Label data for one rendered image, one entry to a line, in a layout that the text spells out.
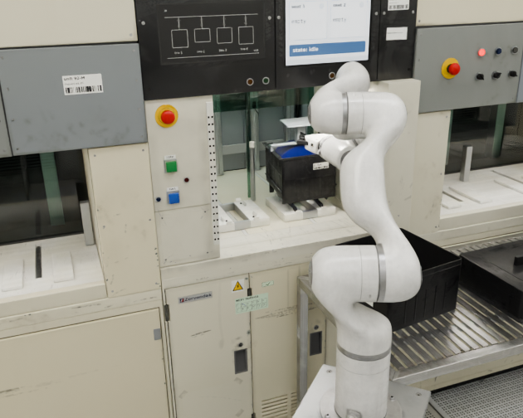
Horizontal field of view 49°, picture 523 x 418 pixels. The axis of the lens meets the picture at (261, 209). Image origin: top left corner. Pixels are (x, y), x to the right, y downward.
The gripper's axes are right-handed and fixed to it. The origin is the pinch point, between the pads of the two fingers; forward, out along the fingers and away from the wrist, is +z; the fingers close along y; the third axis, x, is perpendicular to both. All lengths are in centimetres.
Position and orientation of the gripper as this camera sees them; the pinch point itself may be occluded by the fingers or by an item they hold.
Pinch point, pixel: (311, 135)
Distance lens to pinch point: 205.0
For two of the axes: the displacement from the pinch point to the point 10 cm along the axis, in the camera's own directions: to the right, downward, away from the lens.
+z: -2.9, -3.5, 8.9
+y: 9.6, -1.3, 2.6
